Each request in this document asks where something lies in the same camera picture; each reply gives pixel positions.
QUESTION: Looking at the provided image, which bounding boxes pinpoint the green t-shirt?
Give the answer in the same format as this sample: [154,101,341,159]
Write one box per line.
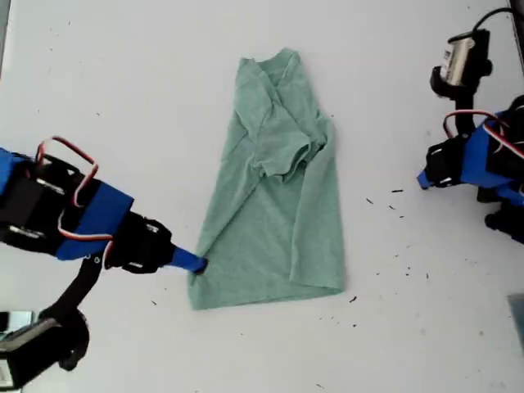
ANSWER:
[187,47,344,311]

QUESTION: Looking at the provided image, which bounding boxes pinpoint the shiny steel plate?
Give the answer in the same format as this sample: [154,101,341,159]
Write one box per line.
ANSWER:
[0,310,34,345]

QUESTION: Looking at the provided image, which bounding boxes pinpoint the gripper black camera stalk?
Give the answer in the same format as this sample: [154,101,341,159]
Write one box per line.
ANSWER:
[454,88,484,140]
[38,255,103,328]

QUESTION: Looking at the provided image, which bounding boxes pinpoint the gripper silver camera box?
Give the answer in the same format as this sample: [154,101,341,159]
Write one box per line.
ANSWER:
[429,30,492,102]

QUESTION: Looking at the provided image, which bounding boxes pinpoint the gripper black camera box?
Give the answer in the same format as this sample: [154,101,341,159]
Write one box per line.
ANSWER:
[0,309,90,390]

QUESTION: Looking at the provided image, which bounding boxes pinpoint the gripper black camera cable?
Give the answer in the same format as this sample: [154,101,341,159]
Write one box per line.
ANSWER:
[470,7,517,34]

